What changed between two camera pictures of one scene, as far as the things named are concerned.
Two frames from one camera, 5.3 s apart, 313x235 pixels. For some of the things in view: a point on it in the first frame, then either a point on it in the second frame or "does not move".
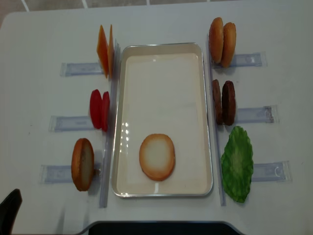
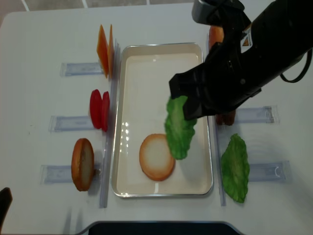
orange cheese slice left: x=102 y=50 does not move
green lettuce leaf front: x=236 y=164 -> x=179 y=129
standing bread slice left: x=82 y=164 does not move
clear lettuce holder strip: x=278 y=171 does not move
